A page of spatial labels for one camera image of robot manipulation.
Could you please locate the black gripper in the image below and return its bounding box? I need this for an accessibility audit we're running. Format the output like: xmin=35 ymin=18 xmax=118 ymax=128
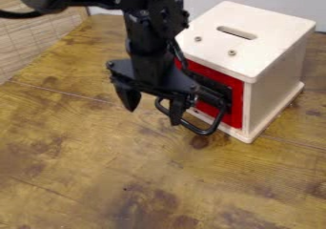
xmin=107 ymin=12 xmax=196 ymax=126

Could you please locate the black metal drawer handle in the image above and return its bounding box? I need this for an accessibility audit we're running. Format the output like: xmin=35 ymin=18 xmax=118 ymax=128
xmin=154 ymin=73 xmax=234 ymax=137

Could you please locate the red drawer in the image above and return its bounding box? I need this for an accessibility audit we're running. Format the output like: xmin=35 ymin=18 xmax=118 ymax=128
xmin=188 ymin=60 xmax=245 ymax=129

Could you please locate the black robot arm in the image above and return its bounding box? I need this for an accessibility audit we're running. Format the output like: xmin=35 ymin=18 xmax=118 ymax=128
xmin=0 ymin=0 xmax=197 ymax=126

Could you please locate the white wooden drawer cabinet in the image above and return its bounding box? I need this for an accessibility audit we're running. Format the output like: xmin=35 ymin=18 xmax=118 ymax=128
xmin=177 ymin=1 xmax=316 ymax=143

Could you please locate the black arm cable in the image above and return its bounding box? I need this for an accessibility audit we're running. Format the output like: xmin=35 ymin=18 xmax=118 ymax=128
xmin=169 ymin=38 xmax=190 ymax=72

